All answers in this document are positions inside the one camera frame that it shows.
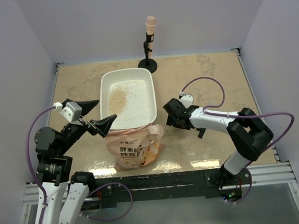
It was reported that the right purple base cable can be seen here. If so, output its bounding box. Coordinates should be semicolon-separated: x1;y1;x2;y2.
221;171;256;205

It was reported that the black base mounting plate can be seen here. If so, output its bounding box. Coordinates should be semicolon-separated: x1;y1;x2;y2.
82;168;252;210

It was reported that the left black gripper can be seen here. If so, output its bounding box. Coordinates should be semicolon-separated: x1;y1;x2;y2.
54;97;118;154

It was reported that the pink cat litter bag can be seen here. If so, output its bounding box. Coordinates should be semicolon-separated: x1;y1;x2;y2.
105;124;165;171

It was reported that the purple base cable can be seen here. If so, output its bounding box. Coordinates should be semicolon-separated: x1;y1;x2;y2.
221;171;256;205
76;180;135;224

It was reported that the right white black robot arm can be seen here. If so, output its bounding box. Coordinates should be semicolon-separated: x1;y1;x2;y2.
163;98;273;185

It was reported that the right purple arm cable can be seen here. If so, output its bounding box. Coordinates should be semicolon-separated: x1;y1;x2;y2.
180;68;298;164

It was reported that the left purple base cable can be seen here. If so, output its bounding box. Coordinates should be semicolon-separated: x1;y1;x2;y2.
76;180;135;224

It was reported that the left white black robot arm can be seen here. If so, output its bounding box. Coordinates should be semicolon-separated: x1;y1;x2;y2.
25;99;117;224

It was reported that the white plastic litter box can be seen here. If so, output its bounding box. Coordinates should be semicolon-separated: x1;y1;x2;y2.
100;68;157;131

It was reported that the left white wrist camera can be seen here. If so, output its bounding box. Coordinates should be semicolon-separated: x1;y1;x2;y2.
53;101;82;125

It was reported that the black stand with beige handle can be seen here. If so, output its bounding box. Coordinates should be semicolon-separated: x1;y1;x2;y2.
138;16;158;74

